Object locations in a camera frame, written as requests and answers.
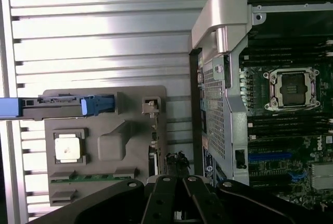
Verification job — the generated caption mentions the grey parts rack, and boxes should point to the grey parts rack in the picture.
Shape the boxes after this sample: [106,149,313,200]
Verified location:
[42,85,168,207]

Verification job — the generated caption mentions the silver CPU chip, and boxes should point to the silver CPU chip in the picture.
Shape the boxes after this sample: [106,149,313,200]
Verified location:
[54,133,84,161]

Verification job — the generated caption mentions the green RAM stick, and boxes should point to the green RAM stick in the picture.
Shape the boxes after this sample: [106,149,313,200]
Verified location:
[50,173,136,183]

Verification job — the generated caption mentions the green Dell motherboard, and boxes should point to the green Dell motherboard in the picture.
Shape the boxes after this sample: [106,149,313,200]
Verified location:
[238,32,333,211]

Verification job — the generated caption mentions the dark grey PC case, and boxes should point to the dark grey PC case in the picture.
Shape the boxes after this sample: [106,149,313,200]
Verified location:
[187,0,333,224]

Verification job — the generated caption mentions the hard disk with blue carrier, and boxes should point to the hard disk with blue carrier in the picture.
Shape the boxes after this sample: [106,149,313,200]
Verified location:
[0,93,116,118]

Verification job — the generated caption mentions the CPU socket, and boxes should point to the CPU socket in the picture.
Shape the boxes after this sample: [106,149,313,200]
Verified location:
[262,65,321,111]

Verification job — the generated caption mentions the silver chipset heatsink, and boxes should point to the silver chipset heatsink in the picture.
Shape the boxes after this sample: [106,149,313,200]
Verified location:
[311,163,333,191]

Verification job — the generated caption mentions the blue expansion slot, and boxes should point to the blue expansion slot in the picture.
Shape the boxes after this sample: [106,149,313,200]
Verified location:
[248,152,292,163]

